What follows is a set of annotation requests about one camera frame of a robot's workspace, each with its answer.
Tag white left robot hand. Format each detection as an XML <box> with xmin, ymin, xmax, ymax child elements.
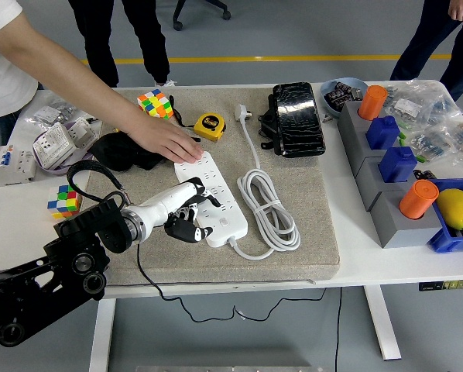
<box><xmin>137</xmin><ymin>177</ymin><xmax>223</xmax><ymax>244</ymax></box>

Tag person's hand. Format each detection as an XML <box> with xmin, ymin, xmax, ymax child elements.
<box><xmin>447</xmin><ymin>0</ymin><xmax>463</xmax><ymax>22</ymax></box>

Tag person's left hand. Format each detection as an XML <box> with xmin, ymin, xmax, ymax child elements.
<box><xmin>126</xmin><ymin>112</ymin><xmax>204</xmax><ymax>164</ymax></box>

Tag black cloth pouch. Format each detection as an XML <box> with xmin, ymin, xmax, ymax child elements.
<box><xmin>90</xmin><ymin>132</ymin><xmax>170</xmax><ymax>172</ymax></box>

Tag white power strip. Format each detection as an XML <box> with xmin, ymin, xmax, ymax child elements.
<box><xmin>173</xmin><ymin>151</ymin><xmax>250</xmax><ymax>249</ymax></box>

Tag large colourful puzzle cube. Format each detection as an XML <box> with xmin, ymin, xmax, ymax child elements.
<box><xmin>137</xmin><ymin>88</ymin><xmax>174</xmax><ymax>122</ymax></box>

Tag yellow tape measure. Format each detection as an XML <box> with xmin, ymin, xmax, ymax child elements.
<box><xmin>193</xmin><ymin>112</ymin><xmax>228</xmax><ymax>143</ymax></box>

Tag person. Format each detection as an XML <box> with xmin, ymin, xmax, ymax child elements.
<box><xmin>67</xmin><ymin>0</ymin><xmax>177</xmax><ymax>88</ymax></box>
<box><xmin>389</xmin><ymin>0</ymin><xmax>463</xmax><ymax>102</ymax></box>
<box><xmin>0</xmin><ymin>0</ymin><xmax>68</xmax><ymax>146</ymax></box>

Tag small white socket panel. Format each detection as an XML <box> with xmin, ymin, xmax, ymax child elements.
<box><xmin>71</xmin><ymin>117</ymin><xmax>103</xmax><ymax>150</ymax></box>

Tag black folding holder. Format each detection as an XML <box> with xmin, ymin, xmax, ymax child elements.
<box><xmin>257</xmin><ymin>94</ymin><xmax>281</xmax><ymax>150</ymax></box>

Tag small colourful puzzle cube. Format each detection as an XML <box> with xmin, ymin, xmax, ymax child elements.
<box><xmin>47</xmin><ymin>184</ymin><xmax>84</xmax><ymax>221</ymax></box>

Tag large white socket panel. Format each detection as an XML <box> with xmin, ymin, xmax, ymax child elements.
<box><xmin>33</xmin><ymin>122</ymin><xmax>77</xmax><ymax>171</ymax></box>

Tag clear bag with white label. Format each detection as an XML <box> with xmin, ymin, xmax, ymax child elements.
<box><xmin>384</xmin><ymin>79</ymin><xmax>463</xmax><ymax>127</ymax></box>

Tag black office chair base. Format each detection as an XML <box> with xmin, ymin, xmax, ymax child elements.
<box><xmin>172</xmin><ymin>0</ymin><xmax>232</xmax><ymax>32</ymax></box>

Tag clear bag of metal parts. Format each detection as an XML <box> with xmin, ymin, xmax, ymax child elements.
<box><xmin>32</xmin><ymin>92</ymin><xmax>97</xmax><ymax>125</ymax></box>

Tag orange cylinder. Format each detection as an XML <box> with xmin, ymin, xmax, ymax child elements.
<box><xmin>357</xmin><ymin>84</ymin><xmax>389</xmax><ymax>121</ymax></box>
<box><xmin>399</xmin><ymin>179</ymin><xmax>441</xmax><ymax>221</ymax></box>

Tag glossy black case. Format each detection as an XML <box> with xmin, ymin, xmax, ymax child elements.
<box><xmin>272</xmin><ymin>81</ymin><xmax>328</xmax><ymax>159</ymax></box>

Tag clear bag of blue parts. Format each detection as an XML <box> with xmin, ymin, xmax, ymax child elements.
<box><xmin>407</xmin><ymin>123</ymin><xmax>459</xmax><ymax>164</ymax></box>

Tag dark cylindrical capacitors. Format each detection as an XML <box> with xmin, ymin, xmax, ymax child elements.
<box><xmin>326</xmin><ymin>81</ymin><xmax>366</xmax><ymax>109</ymax></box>

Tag blue block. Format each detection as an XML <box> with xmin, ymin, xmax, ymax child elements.
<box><xmin>365</xmin><ymin>115</ymin><xmax>402</xmax><ymax>151</ymax></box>
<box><xmin>377</xmin><ymin>146</ymin><xmax>417</xmax><ymax>184</ymax></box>

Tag grey-brown mat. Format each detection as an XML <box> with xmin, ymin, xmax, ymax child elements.
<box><xmin>77</xmin><ymin>87</ymin><xmax>341</xmax><ymax>290</ymax></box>

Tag white table leg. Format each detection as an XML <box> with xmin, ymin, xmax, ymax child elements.
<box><xmin>88</xmin><ymin>298</ymin><xmax>118</xmax><ymax>372</ymax></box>
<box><xmin>362</xmin><ymin>285</ymin><xmax>403</xmax><ymax>361</ymax></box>

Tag grey block base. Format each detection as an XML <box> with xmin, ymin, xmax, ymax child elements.
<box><xmin>347</xmin><ymin>123</ymin><xmax>391</xmax><ymax>179</ymax></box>
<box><xmin>357</xmin><ymin>154</ymin><xmax>417</xmax><ymax>212</ymax></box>
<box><xmin>370</xmin><ymin>189</ymin><xmax>449</xmax><ymax>249</ymax></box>
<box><xmin>338</xmin><ymin>101</ymin><xmax>374</xmax><ymax>146</ymax></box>

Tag white circuit breaker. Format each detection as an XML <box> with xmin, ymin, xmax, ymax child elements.
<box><xmin>0</xmin><ymin>143</ymin><xmax>37</xmax><ymax>188</ymax></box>

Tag light blue bowl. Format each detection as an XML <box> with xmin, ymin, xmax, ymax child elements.
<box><xmin>319</xmin><ymin>77</ymin><xmax>369</xmax><ymax>119</ymax></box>

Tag yellow lemon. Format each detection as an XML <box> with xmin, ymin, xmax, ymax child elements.
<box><xmin>436</xmin><ymin>188</ymin><xmax>463</xmax><ymax>232</ymax></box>

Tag blue plastic bin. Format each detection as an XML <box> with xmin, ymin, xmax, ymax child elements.
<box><xmin>427</xmin><ymin>177</ymin><xmax>463</xmax><ymax>255</ymax></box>

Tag black table control panel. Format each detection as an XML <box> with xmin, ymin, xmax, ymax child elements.
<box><xmin>417</xmin><ymin>278</ymin><xmax>463</xmax><ymax>293</ymax></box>

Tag black lanyard strap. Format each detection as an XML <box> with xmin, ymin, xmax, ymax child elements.
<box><xmin>168</xmin><ymin>95</ymin><xmax>201</xmax><ymax>143</ymax></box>

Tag thin black adapter cord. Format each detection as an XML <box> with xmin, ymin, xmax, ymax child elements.
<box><xmin>136</xmin><ymin>240</ymin><xmax>328</xmax><ymax>323</ymax></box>

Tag white power strip cable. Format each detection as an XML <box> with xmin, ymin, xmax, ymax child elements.
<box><xmin>227</xmin><ymin>103</ymin><xmax>302</xmax><ymax>261</ymax></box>

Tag black hanging cable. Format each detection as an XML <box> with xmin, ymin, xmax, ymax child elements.
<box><xmin>334</xmin><ymin>287</ymin><xmax>343</xmax><ymax>372</ymax></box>

